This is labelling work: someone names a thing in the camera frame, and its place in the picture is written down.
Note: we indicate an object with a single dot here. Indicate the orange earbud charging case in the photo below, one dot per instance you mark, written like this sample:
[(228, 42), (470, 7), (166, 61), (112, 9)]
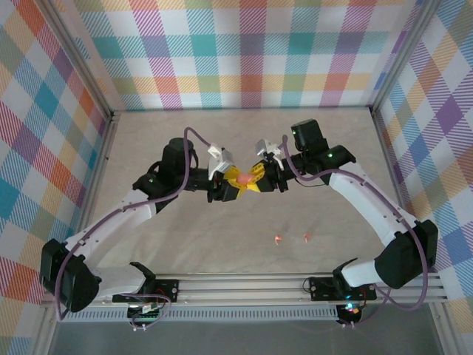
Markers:
[(245, 178)]

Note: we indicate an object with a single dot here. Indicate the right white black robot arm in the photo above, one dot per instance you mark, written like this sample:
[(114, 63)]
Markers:
[(369, 207)]

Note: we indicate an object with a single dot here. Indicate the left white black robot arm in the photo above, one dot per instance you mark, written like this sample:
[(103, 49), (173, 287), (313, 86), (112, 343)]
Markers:
[(122, 225)]

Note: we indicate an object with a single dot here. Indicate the right controller board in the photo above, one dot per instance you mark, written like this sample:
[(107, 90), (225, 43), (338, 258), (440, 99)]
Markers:
[(350, 309)]

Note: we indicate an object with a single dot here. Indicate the controller board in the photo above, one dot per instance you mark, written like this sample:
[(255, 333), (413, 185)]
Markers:
[(142, 314), (350, 309)]

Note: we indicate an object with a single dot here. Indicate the left controller board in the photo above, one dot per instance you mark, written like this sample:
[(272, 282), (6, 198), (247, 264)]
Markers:
[(142, 314)]

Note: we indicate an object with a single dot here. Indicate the left aluminium side rail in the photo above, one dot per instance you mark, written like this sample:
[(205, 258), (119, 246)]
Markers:
[(101, 162)]

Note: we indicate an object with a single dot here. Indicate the aluminium side rail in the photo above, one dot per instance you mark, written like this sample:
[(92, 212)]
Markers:
[(101, 162), (388, 155)]

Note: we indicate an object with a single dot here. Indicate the right aluminium side rail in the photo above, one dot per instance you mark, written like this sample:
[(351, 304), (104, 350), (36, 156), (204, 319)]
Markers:
[(388, 155)]

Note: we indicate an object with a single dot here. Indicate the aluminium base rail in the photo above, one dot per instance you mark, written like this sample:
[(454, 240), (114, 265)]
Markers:
[(240, 286)]

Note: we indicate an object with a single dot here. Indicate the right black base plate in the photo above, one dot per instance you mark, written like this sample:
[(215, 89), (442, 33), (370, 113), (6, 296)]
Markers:
[(321, 288)]

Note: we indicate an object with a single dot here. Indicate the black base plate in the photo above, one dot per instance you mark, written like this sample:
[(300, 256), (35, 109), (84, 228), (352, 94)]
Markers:
[(321, 288), (166, 288)]

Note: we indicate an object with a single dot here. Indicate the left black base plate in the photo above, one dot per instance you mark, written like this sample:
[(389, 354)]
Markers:
[(166, 288)]

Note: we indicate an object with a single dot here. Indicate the right aluminium corner post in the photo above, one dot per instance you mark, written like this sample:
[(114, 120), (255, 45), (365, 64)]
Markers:
[(404, 55)]

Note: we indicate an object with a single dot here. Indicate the aluminium corner post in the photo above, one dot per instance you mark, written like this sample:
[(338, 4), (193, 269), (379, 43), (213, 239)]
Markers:
[(79, 59), (404, 55)]

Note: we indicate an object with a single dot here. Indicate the left aluminium corner post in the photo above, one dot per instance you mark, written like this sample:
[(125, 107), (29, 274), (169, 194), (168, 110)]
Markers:
[(79, 59)]

